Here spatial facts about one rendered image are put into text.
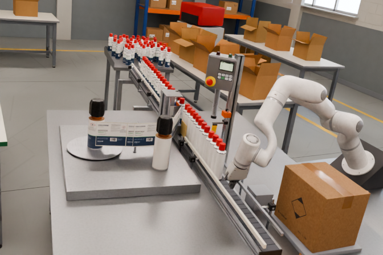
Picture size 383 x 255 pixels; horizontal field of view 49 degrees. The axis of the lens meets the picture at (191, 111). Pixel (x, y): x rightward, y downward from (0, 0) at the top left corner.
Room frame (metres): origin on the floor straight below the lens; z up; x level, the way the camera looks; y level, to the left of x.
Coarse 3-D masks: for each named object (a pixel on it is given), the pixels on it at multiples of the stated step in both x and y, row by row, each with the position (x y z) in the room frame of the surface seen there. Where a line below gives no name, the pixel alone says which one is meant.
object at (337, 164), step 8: (368, 144) 2.44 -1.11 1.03; (376, 152) 2.36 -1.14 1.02; (336, 160) 2.43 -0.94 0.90; (376, 160) 2.31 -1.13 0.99; (336, 168) 2.37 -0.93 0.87; (376, 168) 2.25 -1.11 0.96; (352, 176) 2.27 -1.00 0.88; (360, 176) 2.25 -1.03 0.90; (368, 176) 2.23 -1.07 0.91; (376, 176) 2.24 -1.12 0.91; (360, 184) 2.20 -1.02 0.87; (368, 184) 2.22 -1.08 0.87; (376, 184) 2.25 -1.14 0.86
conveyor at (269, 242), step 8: (208, 176) 2.03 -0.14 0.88; (216, 184) 1.95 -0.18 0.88; (224, 184) 1.96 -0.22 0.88; (232, 192) 1.89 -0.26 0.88; (240, 200) 1.82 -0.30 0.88; (232, 208) 1.74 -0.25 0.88; (240, 208) 1.75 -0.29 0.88; (248, 216) 1.69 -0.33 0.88; (256, 224) 1.63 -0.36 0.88; (248, 232) 1.57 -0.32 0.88; (264, 232) 1.58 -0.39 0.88; (256, 240) 1.52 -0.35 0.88; (264, 240) 1.52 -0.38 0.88; (272, 240) 1.53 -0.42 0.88; (272, 248) 1.48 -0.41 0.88
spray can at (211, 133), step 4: (212, 132) 2.16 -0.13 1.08; (208, 136) 2.16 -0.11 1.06; (212, 136) 2.15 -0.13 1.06; (208, 140) 2.14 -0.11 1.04; (208, 144) 2.14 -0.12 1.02; (208, 148) 2.14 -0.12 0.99; (204, 152) 2.16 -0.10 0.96; (208, 152) 2.14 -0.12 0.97; (204, 156) 2.15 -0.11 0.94; (204, 160) 2.15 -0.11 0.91
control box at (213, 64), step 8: (216, 56) 2.33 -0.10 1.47; (224, 56) 2.34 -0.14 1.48; (208, 64) 2.33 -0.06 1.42; (216, 64) 2.32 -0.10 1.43; (208, 72) 2.33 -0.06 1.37; (216, 72) 2.32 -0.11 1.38; (224, 72) 2.31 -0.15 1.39; (232, 72) 2.30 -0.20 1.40; (216, 80) 2.32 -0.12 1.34; (224, 80) 2.31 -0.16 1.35; (232, 80) 2.30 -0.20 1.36; (216, 88) 2.32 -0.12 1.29; (224, 88) 2.31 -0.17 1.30
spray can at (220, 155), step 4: (220, 144) 2.01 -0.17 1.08; (224, 144) 2.01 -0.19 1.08; (220, 148) 2.01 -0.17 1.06; (224, 148) 2.01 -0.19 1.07; (220, 152) 2.00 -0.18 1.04; (224, 152) 2.00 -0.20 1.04; (216, 156) 2.01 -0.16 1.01; (220, 156) 2.00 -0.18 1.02; (224, 156) 2.00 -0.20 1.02; (216, 160) 2.01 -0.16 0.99; (220, 160) 2.00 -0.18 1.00; (224, 160) 2.01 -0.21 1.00; (216, 164) 2.00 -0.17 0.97; (220, 164) 2.00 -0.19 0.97; (216, 168) 2.00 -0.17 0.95; (220, 168) 2.00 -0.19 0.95; (216, 172) 2.00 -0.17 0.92; (220, 172) 2.00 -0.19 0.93; (216, 176) 2.00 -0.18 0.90; (220, 176) 2.00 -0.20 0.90
